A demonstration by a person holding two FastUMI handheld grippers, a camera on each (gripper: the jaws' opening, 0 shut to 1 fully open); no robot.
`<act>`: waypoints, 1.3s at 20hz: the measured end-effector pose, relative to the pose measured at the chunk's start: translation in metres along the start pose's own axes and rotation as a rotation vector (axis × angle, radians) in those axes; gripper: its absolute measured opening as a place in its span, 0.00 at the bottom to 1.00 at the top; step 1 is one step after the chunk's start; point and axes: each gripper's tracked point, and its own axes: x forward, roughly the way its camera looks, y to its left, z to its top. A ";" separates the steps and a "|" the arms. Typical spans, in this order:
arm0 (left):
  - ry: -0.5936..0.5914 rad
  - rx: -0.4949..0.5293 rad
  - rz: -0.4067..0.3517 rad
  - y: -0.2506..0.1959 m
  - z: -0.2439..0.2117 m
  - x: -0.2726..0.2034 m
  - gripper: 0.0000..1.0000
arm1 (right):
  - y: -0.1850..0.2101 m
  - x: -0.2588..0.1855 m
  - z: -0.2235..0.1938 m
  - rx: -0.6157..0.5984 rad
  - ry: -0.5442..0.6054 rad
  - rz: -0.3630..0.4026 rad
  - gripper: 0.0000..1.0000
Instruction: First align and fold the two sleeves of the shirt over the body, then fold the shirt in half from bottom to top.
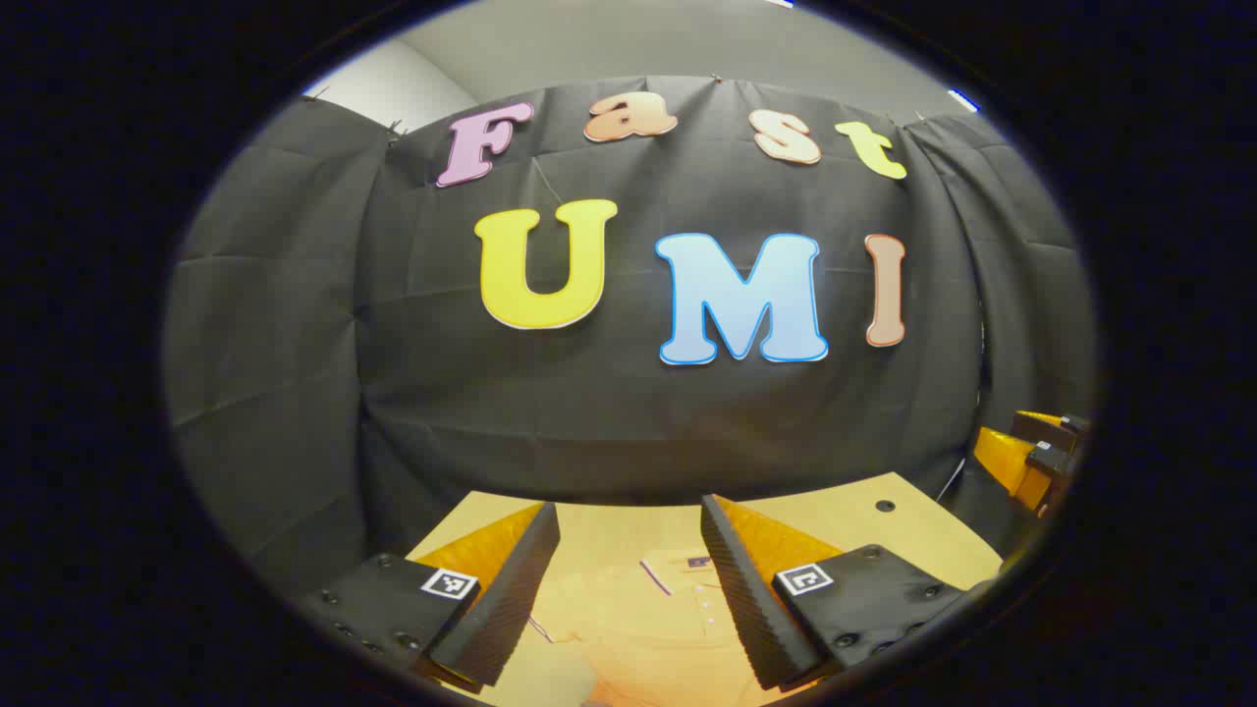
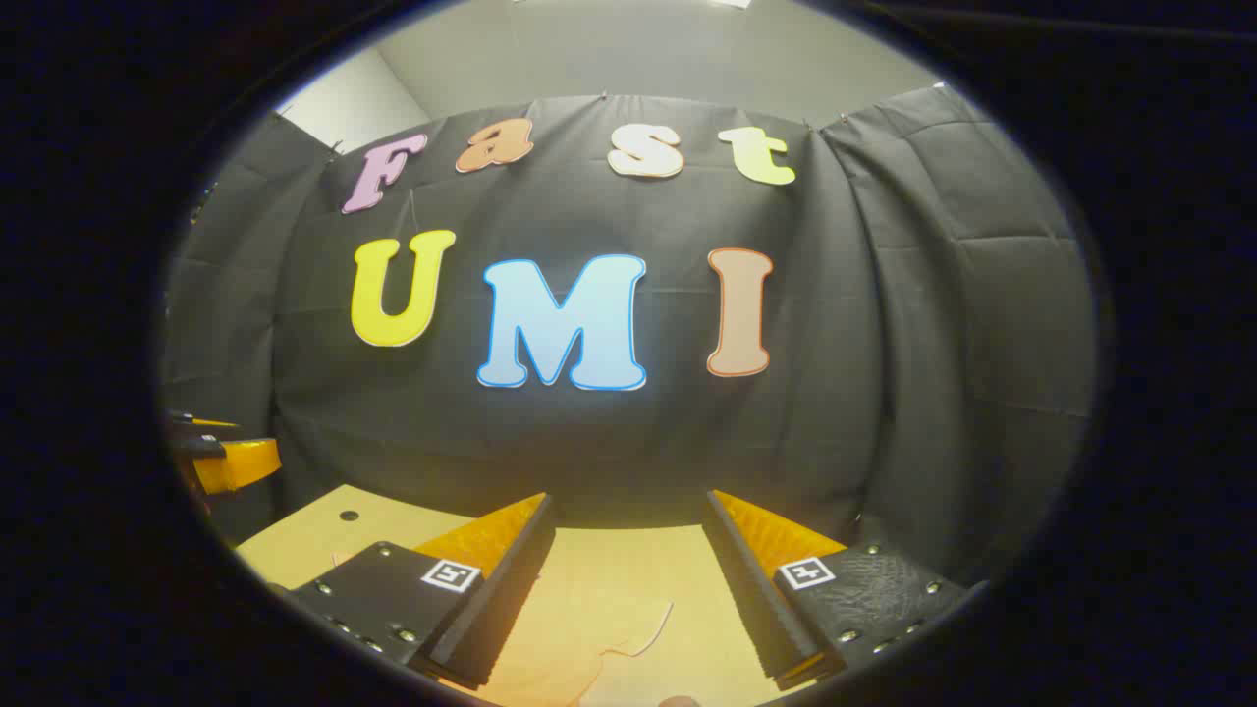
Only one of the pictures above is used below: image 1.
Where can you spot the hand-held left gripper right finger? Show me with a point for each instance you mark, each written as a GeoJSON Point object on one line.
{"type": "Point", "coordinates": [741, 599]}

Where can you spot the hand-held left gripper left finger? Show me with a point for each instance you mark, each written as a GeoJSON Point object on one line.
{"type": "Point", "coordinates": [511, 589]}

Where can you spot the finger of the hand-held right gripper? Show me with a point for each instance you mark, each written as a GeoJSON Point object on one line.
{"type": "Point", "coordinates": [1043, 424]}
{"type": "Point", "coordinates": [1007, 462]}

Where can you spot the orange T-shirt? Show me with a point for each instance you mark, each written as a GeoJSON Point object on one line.
{"type": "Point", "coordinates": [638, 633]}

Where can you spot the black backdrop cloth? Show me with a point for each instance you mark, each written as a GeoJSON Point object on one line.
{"type": "Point", "coordinates": [609, 422]}

